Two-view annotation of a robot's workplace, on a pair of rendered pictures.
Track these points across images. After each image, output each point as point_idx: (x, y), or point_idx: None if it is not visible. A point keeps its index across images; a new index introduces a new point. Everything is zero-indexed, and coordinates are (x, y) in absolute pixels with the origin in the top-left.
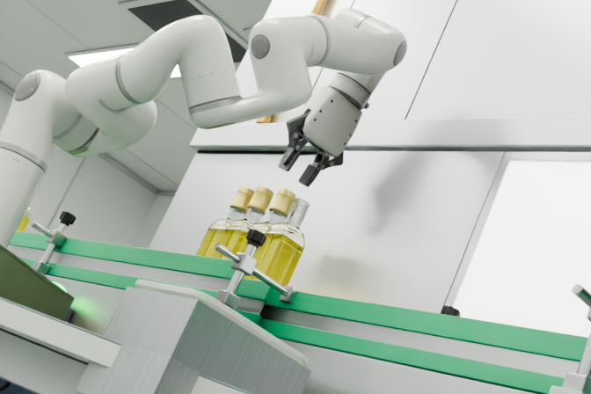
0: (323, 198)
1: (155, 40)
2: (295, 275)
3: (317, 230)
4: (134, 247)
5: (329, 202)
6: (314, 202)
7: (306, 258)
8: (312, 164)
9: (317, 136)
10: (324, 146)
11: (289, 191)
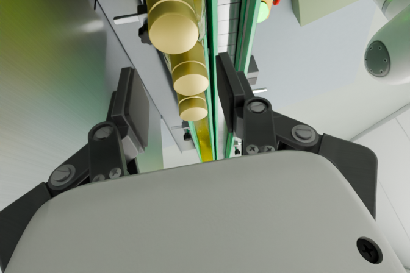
0: (41, 159)
1: None
2: (59, 3)
3: (36, 70)
4: (257, 17)
5: (19, 139)
6: (61, 153)
7: (45, 19)
8: (138, 142)
9: (241, 181)
10: (163, 176)
11: (182, 13)
